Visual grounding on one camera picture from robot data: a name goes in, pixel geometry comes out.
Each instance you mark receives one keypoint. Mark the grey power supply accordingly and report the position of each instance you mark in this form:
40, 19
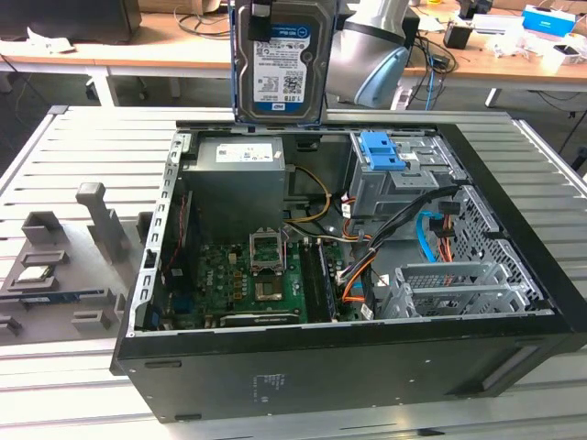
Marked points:
234, 197

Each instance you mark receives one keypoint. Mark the RAM stick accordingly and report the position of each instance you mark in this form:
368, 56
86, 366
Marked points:
46, 296

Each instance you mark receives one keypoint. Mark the wooden desk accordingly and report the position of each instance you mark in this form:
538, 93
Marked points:
151, 55
504, 71

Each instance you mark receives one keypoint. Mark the small black box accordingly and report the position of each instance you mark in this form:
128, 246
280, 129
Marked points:
457, 36

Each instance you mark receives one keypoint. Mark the black RAM slot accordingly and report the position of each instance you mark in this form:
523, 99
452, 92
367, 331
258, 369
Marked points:
331, 279
314, 284

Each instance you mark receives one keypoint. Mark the white flat box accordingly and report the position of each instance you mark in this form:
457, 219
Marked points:
495, 24

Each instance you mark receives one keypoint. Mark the blue and white box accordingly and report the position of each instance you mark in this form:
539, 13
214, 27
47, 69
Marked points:
548, 19

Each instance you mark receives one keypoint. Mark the white papers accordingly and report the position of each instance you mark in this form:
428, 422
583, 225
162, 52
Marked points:
41, 41

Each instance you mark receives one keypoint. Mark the black graphics card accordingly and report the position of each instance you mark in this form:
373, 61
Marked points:
261, 319

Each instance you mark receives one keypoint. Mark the black PC case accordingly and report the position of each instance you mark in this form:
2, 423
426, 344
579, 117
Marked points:
321, 376

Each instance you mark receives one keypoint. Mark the green motherboard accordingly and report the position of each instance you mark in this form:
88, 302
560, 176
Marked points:
224, 284

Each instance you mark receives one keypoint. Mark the hard disk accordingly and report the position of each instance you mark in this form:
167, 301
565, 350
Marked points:
284, 59

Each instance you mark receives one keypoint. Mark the blue plastic latch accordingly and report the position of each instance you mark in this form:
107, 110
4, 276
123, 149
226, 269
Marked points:
378, 153

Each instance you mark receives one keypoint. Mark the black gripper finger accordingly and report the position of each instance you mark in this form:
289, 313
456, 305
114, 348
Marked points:
260, 23

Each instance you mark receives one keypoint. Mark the grey metal drive cage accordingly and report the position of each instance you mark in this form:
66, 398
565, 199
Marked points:
394, 192

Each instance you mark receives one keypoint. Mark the grey metal disk bay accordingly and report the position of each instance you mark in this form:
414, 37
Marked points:
458, 293

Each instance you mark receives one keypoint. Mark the grey parts rack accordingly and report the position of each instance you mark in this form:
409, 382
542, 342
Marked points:
96, 229

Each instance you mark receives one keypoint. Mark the CPU socket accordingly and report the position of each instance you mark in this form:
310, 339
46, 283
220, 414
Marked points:
269, 290

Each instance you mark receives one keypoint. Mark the silver CPU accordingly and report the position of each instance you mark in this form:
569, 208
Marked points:
34, 273

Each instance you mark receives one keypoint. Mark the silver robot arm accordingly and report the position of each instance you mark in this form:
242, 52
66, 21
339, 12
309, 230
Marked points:
362, 59

